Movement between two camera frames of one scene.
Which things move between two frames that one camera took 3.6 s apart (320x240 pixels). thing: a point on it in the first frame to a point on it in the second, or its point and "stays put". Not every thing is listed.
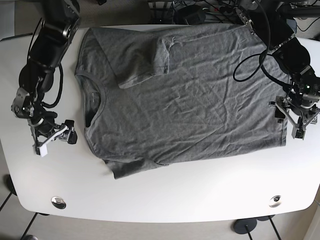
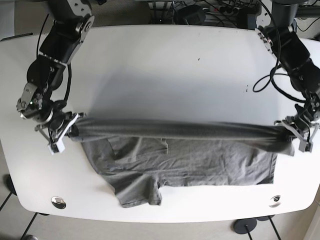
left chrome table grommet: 58,202 stays put
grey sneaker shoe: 31,237 stays put
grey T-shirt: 161,95 to 137,158
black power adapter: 189,15 stays put
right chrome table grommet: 275,201 stays put
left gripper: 31,106 to 53,121
